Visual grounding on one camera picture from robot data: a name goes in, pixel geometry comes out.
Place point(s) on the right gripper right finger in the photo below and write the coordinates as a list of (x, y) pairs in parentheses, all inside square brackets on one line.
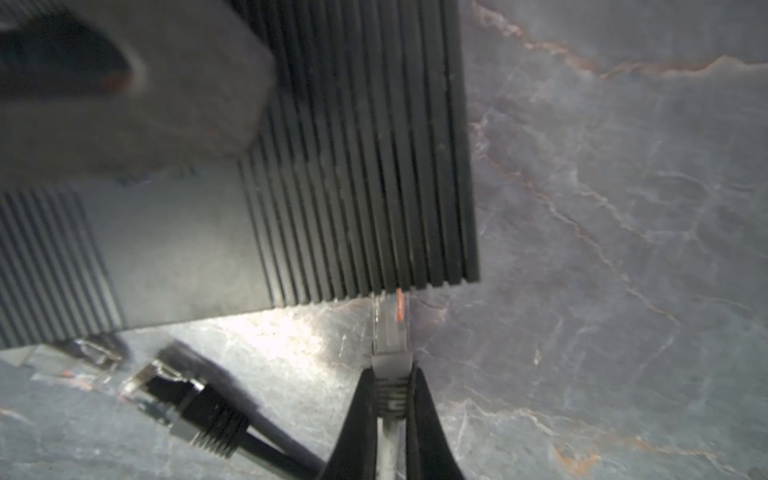
[(428, 454)]

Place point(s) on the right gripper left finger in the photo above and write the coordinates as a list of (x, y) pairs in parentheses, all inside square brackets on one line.
[(355, 452)]

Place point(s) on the small black network switch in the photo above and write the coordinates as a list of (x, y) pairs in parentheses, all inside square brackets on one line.
[(168, 161)]

